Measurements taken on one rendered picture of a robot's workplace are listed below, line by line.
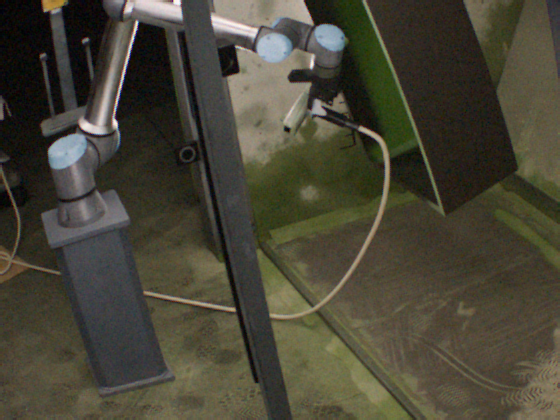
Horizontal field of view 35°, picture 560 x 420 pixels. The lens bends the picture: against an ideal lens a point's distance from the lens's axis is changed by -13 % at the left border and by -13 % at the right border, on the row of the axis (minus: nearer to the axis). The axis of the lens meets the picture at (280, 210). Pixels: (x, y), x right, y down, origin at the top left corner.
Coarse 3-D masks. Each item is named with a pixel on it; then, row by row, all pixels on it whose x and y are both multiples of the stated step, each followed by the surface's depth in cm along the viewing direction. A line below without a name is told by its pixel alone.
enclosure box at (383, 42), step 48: (336, 0) 344; (384, 0) 285; (432, 0) 291; (384, 48) 292; (432, 48) 297; (480, 48) 303; (384, 96) 364; (432, 96) 302; (480, 96) 309; (432, 144) 308; (480, 144) 315; (432, 192) 335; (480, 192) 321
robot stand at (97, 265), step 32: (96, 224) 315; (128, 224) 315; (64, 256) 312; (96, 256) 316; (128, 256) 322; (96, 288) 320; (128, 288) 324; (96, 320) 324; (128, 320) 328; (96, 352) 327; (128, 352) 332; (160, 352) 339; (96, 384) 339; (128, 384) 336
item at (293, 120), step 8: (304, 96) 314; (296, 104) 312; (304, 104) 312; (296, 112) 310; (304, 112) 311; (328, 112) 313; (336, 112) 313; (288, 120) 308; (296, 120) 308; (328, 120) 313; (336, 120) 312; (344, 120) 311; (352, 120) 312; (296, 128) 308; (352, 128) 312
